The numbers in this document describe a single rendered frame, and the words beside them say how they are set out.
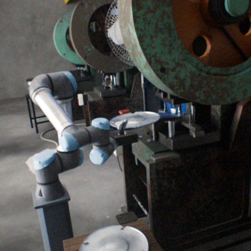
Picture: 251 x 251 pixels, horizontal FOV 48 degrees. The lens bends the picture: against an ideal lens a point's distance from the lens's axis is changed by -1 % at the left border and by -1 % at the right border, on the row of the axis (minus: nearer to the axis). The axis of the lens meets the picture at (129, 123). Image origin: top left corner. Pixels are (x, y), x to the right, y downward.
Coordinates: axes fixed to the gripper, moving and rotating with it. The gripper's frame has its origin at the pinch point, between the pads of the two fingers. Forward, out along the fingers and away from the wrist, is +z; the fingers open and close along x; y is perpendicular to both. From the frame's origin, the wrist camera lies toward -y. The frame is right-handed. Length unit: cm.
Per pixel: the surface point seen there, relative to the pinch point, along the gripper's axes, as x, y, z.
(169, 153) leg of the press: 12.3, -21.9, -1.5
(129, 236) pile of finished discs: 36, -11, -39
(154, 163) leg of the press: 14.7, -15.6, -9.4
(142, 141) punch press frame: 12.8, -3.0, 13.5
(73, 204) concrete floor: 78, 65, 30
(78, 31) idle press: -52, 87, 116
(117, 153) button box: 26.4, 18.4, 22.7
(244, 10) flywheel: -54, -56, -8
